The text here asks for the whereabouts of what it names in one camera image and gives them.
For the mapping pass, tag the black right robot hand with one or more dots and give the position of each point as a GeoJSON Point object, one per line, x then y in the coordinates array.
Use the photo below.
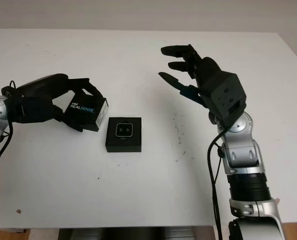
{"type": "Point", "coordinates": [208, 70]}

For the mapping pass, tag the black box base with insert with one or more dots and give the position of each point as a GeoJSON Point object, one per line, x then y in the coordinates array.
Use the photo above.
{"type": "Point", "coordinates": [123, 145]}

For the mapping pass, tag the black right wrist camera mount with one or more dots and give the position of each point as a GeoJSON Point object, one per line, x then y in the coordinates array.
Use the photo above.
{"type": "Point", "coordinates": [223, 97]}

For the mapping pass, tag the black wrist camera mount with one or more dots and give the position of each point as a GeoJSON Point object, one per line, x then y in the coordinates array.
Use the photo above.
{"type": "Point", "coordinates": [31, 111]}
{"type": "Point", "coordinates": [223, 97]}

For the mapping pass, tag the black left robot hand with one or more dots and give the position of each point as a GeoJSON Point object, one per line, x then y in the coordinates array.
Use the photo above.
{"type": "Point", "coordinates": [51, 83]}

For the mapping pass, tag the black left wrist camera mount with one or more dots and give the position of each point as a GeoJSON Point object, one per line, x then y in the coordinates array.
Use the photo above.
{"type": "Point", "coordinates": [31, 111]}

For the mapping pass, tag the black RealSense box lid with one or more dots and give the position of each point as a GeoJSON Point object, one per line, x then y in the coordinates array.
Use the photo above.
{"type": "Point", "coordinates": [86, 112]}

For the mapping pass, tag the small silver depth camera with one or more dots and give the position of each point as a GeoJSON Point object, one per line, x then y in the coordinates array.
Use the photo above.
{"type": "Point", "coordinates": [124, 130]}

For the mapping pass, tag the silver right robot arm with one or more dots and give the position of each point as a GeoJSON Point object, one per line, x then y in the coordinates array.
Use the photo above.
{"type": "Point", "coordinates": [246, 155]}

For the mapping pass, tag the dark grey robot torso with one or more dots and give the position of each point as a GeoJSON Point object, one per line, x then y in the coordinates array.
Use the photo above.
{"type": "Point", "coordinates": [136, 233]}

